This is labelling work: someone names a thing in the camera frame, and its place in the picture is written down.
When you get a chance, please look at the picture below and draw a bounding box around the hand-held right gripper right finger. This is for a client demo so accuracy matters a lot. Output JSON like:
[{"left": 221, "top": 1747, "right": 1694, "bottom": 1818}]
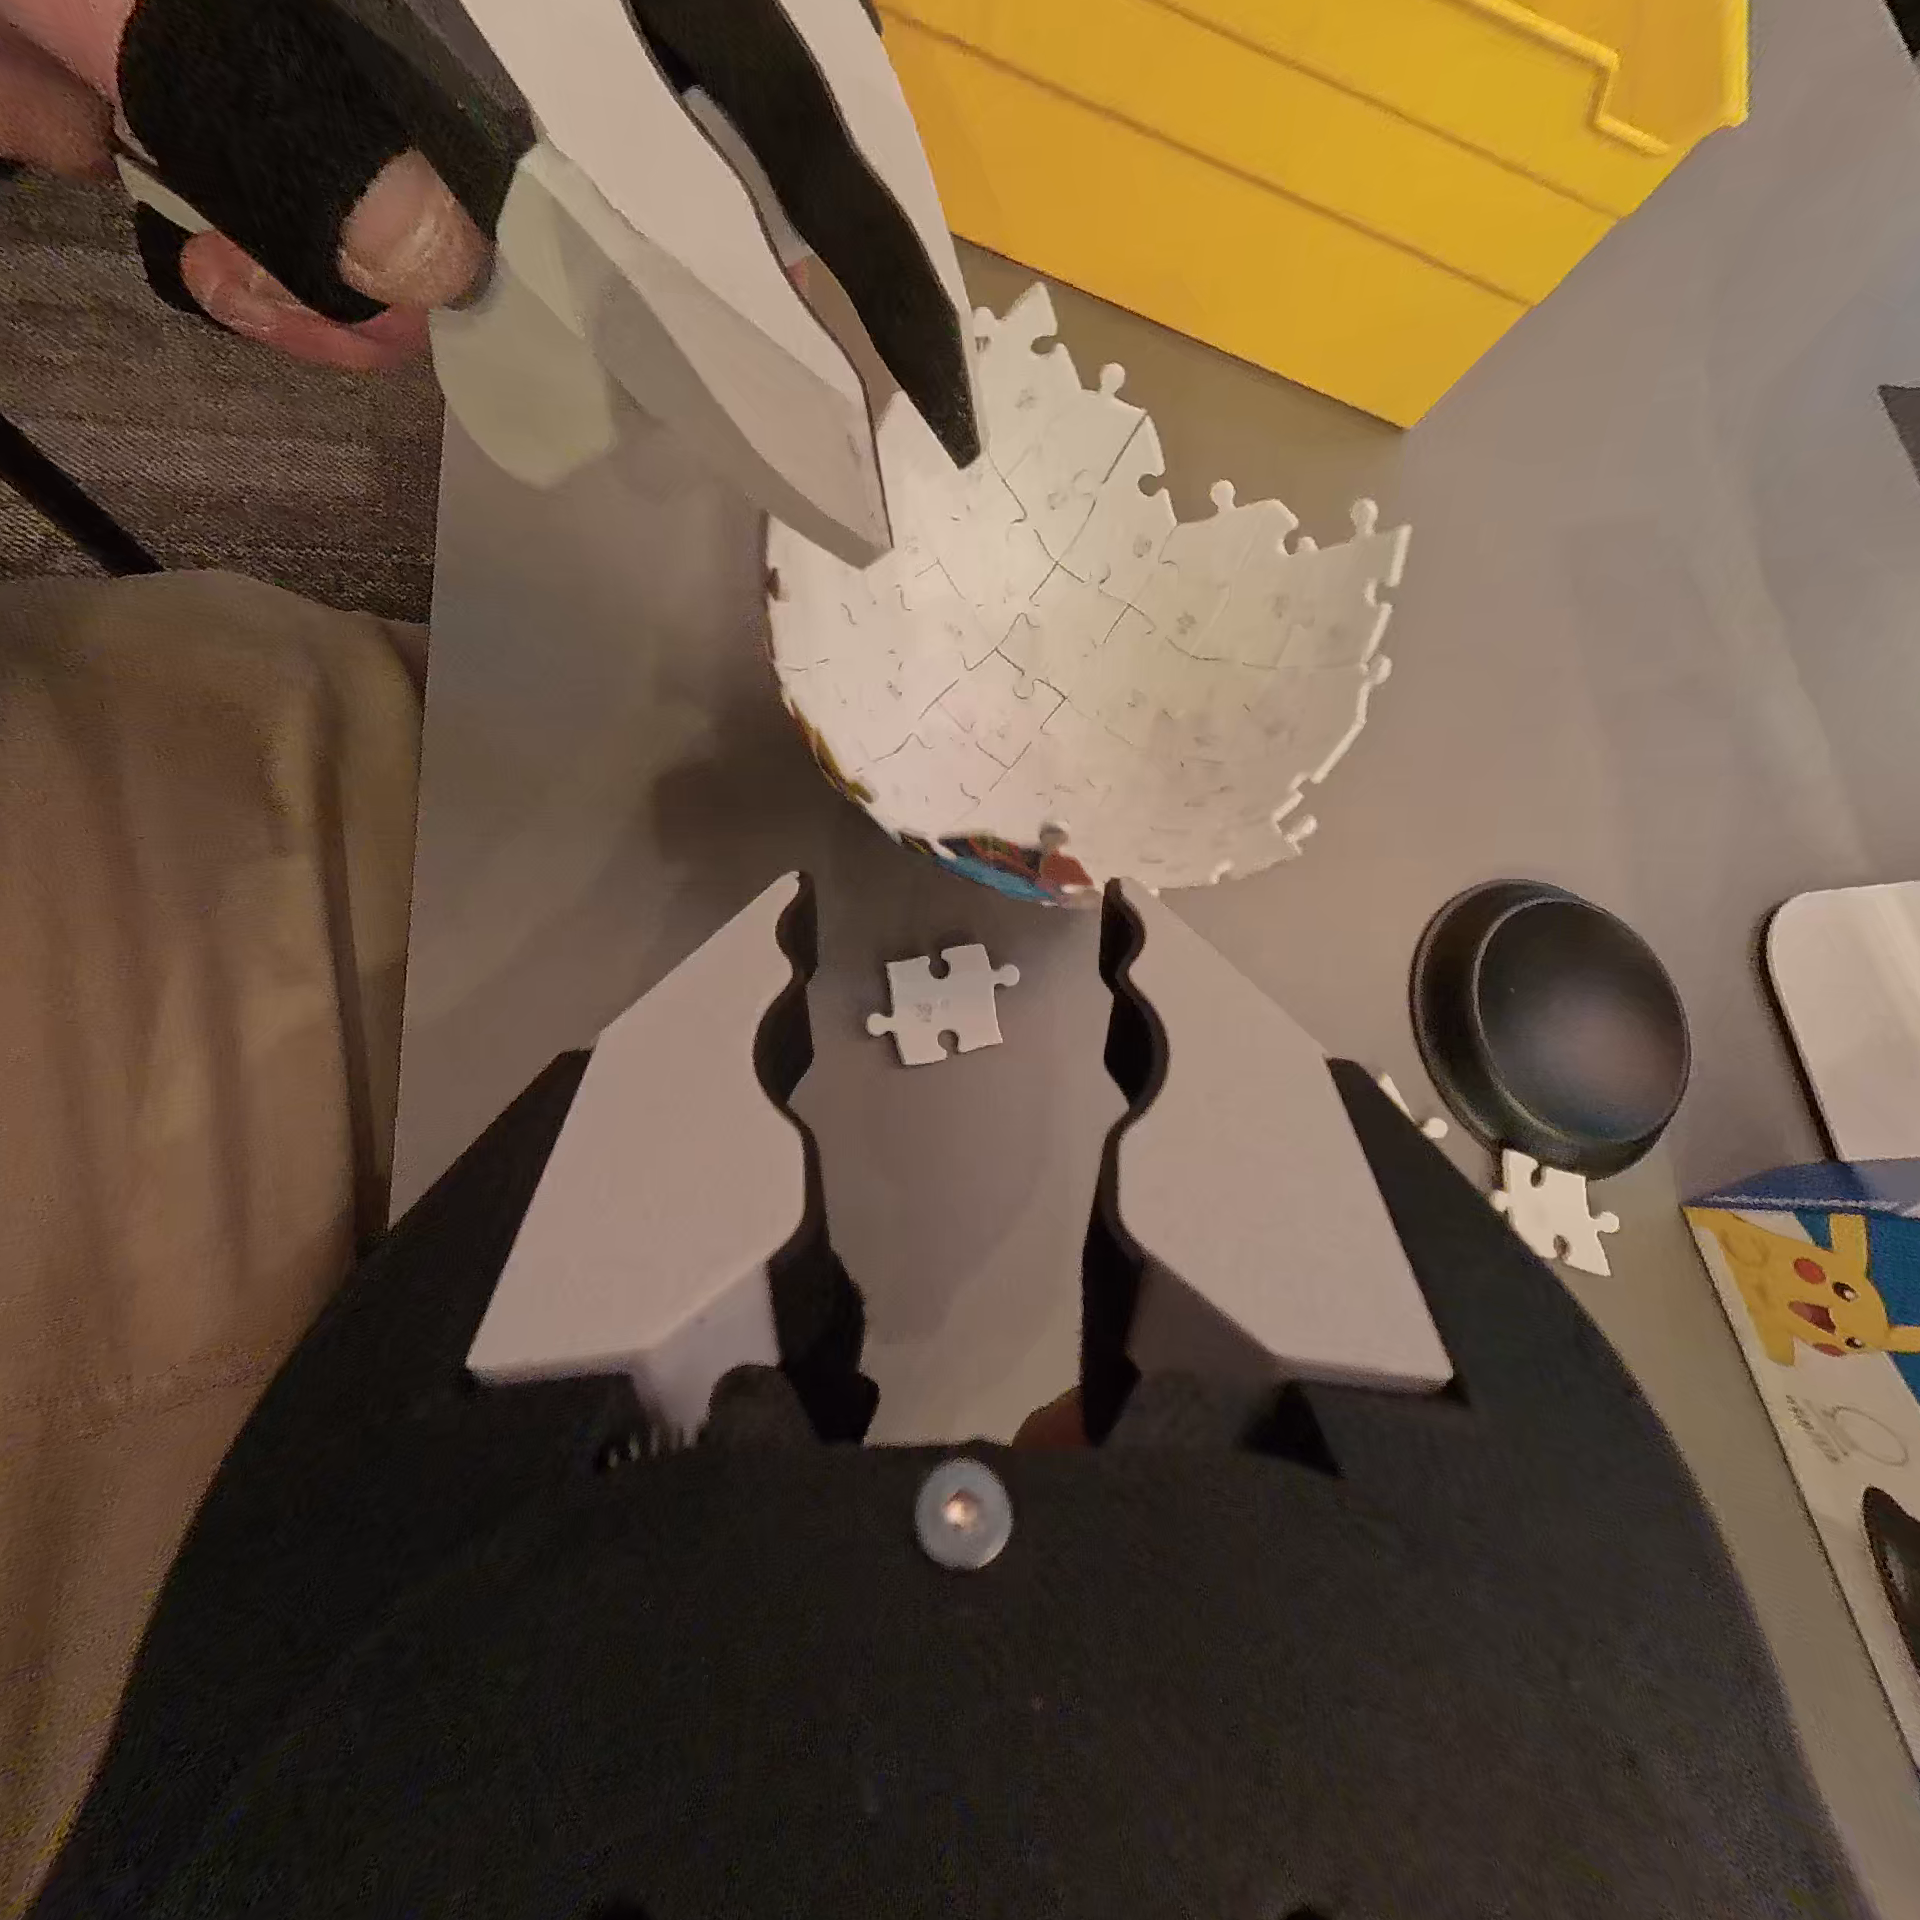
[{"left": 1076, "top": 883, "right": 1458, "bottom": 1452}]

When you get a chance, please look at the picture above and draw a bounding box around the yellow plastic bin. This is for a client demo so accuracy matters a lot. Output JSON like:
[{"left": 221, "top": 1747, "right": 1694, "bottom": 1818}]
[{"left": 870, "top": 0, "right": 1751, "bottom": 432}]

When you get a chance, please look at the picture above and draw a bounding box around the person's left hand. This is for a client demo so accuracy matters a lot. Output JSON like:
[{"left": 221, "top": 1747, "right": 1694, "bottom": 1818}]
[{"left": 0, "top": 0, "right": 500, "bottom": 374}]

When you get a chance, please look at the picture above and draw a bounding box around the person's beige trouser leg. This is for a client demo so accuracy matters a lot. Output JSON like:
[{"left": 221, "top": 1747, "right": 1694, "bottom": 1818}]
[{"left": 0, "top": 574, "right": 433, "bottom": 1920}]

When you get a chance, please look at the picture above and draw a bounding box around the blue yellow printed puzzle box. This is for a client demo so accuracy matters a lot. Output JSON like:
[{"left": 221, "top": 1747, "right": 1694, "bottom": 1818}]
[{"left": 1678, "top": 1152, "right": 1920, "bottom": 1777}]

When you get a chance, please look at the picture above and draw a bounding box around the black chair base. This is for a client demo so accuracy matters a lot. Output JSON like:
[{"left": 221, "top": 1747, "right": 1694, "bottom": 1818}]
[{"left": 0, "top": 408, "right": 164, "bottom": 582}]

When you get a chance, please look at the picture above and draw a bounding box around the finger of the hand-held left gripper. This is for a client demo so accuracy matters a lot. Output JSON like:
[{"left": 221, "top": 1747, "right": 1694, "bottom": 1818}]
[
  {"left": 630, "top": 0, "right": 988, "bottom": 471},
  {"left": 449, "top": 0, "right": 898, "bottom": 571}
]

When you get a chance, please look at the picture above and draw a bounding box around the white half-built puzzle ball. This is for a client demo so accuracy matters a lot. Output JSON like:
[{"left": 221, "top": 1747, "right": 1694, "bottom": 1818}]
[{"left": 764, "top": 283, "right": 1416, "bottom": 915}]

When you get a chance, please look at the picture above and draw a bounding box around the black round ball stand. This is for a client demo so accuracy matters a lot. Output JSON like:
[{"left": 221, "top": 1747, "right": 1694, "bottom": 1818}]
[{"left": 1407, "top": 879, "right": 1696, "bottom": 1183}]

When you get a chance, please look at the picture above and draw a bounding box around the white rounded board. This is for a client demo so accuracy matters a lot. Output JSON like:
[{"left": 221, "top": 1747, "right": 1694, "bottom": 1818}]
[{"left": 1760, "top": 883, "right": 1920, "bottom": 1167}]

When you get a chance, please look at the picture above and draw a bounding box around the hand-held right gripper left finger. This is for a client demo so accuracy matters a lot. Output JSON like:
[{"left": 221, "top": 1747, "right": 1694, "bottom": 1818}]
[{"left": 463, "top": 870, "right": 884, "bottom": 1452}]

